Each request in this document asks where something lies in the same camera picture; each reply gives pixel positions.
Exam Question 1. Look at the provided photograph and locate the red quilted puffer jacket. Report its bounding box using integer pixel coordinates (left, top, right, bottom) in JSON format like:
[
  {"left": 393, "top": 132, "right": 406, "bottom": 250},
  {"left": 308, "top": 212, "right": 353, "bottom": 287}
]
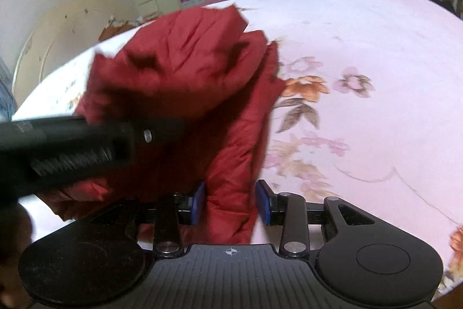
[{"left": 40, "top": 6, "right": 285, "bottom": 245}]

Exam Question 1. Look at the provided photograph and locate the cream arched headboard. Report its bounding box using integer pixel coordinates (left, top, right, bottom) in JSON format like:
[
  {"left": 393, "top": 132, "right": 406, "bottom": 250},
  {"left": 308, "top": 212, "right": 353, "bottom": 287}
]
[{"left": 12, "top": 0, "right": 137, "bottom": 105}]

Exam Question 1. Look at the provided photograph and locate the white floral bed sheet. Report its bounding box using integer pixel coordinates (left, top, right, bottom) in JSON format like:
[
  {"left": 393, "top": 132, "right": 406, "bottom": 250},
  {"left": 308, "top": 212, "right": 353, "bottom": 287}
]
[{"left": 16, "top": 0, "right": 462, "bottom": 297}]

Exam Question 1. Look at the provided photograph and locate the orange patterned pillow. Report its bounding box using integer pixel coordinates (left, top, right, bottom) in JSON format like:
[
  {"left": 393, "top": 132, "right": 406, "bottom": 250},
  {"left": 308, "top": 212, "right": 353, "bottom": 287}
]
[{"left": 98, "top": 16, "right": 153, "bottom": 42}]

